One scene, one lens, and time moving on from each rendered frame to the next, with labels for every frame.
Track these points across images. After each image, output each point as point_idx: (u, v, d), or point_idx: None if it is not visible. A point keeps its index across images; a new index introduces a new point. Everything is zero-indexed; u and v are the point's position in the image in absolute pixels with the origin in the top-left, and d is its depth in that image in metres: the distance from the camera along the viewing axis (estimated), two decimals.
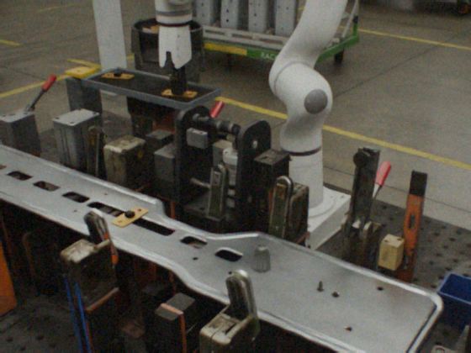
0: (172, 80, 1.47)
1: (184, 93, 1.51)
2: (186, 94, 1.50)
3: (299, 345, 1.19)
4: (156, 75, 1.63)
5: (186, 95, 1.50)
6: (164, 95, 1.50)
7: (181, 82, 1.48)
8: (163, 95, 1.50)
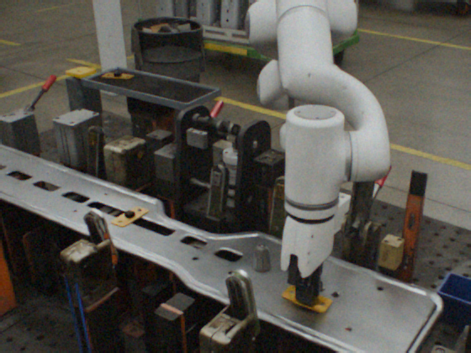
0: (298, 284, 1.00)
1: (314, 300, 1.03)
2: (315, 302, 1.03)
3: (299, 345, 1.19)
4: (156, 75, 1.63)
5: (315, 306, 1.02)
6: (284, 297, 1.04)
7: (309, 289, 1.00)
8: (283, 297, 1.04)
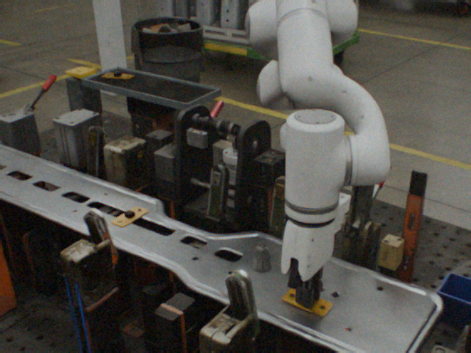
0: (299, 287, 1.01)
1: (314, 303, 1.04)
2: (315, 306, 1.03)
3: (299, 345, 1.19)
4: (156, 75, 1.63)
5: (315, 309, 1.02)
6: (285, 301, 1.04)
7: (310, 292, 1.01)
8: (284, 301, 1.05)
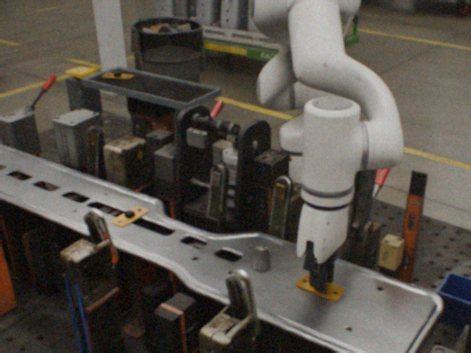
0: (313, 271, 1.04)
1: (327, 289, 1.07)
2: (329, 291, 1.07)
3: (299, 345, 1.19)
4: (156, 75, 1.63)
5: (329, 294, 1.06)
6: (299, 287, 1.08)
7: (324, 276, 1.04)
8: (298, 287, 1.08)
